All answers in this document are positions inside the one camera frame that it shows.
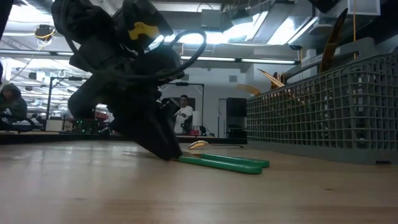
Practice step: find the person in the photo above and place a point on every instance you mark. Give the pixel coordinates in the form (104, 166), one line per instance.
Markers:
(12, 102)
(183, 115)

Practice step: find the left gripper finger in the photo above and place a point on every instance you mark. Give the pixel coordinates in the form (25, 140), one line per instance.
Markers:
(176, 137)
(152, 137)

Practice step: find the black aluminium table frame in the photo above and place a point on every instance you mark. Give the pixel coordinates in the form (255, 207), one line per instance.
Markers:
(62, 138)

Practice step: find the grey plastic cutlery basket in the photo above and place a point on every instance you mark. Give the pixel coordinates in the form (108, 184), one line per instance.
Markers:
(326, 118)

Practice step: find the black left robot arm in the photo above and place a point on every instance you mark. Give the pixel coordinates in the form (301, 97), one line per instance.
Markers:
(84, 18)

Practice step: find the black cabinet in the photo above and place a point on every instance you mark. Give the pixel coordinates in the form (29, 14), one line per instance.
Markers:
(236, 115)

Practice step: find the ceiling light strip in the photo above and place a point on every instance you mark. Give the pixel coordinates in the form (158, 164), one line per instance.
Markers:
(248, 60)
(31, 52)

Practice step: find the black workstation frame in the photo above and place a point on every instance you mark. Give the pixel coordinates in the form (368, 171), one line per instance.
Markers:
(48, 102)

